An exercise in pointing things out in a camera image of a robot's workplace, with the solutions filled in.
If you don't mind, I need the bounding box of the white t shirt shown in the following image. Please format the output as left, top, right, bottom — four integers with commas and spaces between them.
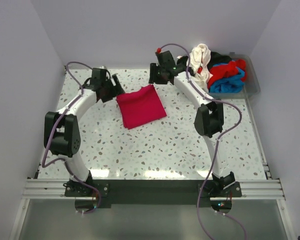
189, 43, 213, 92

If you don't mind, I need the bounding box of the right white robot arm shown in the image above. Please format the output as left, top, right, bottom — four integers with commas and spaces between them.
149, 48, 236, 197

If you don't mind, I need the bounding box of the magenta t shirt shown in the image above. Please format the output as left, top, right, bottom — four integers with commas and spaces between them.
116, 84, 167, 130

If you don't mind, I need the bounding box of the aluminium frame rail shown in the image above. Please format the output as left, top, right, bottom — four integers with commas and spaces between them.
22, 179, 285, 200

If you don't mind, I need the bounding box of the clear plastic bin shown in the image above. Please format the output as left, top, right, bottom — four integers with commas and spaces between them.
208, 53, 260, 99

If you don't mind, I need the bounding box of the red t shirt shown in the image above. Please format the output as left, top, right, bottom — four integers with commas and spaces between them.
195, 59, 247, 85

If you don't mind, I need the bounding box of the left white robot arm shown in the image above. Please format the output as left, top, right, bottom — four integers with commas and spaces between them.
41, 68, 125, 198

